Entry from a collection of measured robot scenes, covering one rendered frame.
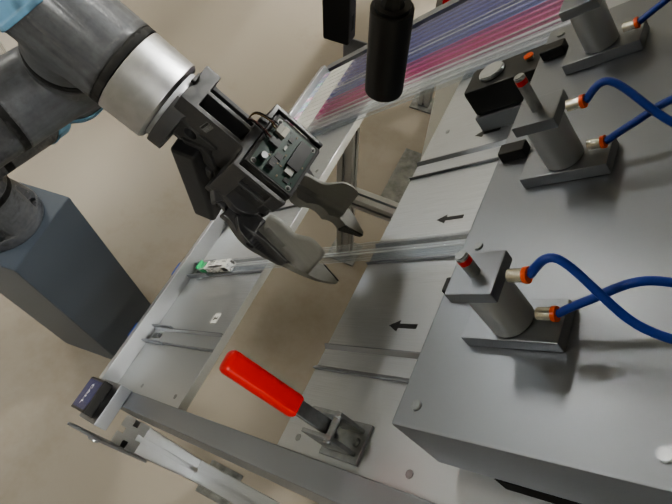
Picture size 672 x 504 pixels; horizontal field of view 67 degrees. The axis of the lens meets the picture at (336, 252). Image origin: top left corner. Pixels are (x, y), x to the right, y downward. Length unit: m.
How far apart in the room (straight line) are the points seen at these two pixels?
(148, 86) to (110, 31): 0.05
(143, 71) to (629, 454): 0.38
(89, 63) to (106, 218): 1.41
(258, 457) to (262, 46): 1.99
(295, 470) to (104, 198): 1.59
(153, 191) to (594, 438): 1.71
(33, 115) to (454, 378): 0.42
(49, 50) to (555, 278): 0.38
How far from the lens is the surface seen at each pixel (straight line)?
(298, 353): 1.48
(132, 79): 0.43
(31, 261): 1.15
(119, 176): 1.93
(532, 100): 0.30
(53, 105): 0.53
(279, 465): 0.40
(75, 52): 0.44
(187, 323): 0.69
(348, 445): 0.37
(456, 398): 0.26
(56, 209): 1.17
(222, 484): 1.11
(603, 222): 0.29
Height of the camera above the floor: 1.39
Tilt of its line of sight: 60 degrees down
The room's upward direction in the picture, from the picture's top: straight up
